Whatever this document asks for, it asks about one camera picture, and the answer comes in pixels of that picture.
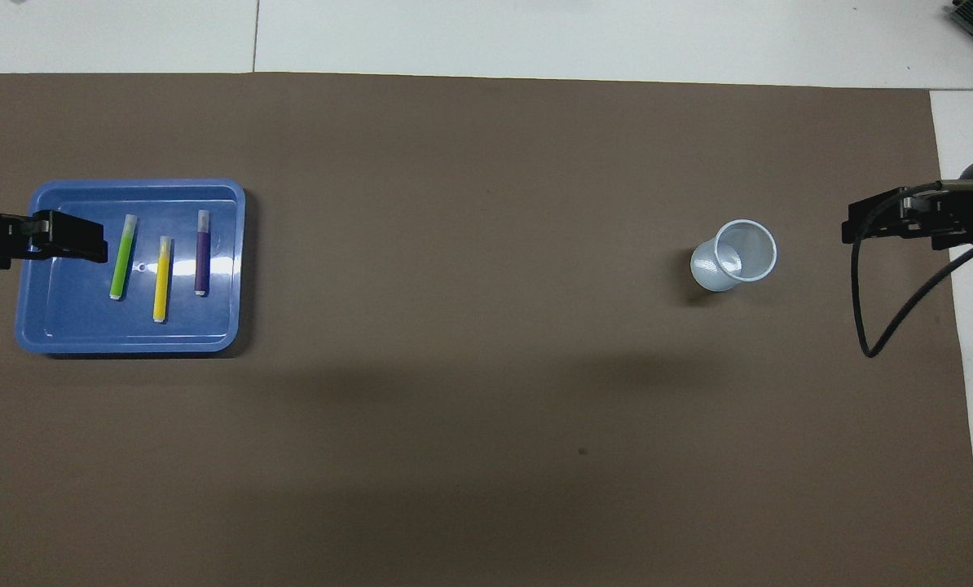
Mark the yellow marker pen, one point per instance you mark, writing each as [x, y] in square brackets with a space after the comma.
[162, 281]

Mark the purple marker pen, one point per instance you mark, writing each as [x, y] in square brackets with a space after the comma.
[202, 257]

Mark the green marker pen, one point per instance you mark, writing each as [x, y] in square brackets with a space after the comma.
[122, 261]

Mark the blue plastic tray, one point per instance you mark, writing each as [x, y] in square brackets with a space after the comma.
[71, 318]

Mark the translucent plastic cup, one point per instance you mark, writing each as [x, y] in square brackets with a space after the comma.
[719, 269]

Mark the brown table mat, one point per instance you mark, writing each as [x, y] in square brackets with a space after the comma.
[470, 326]

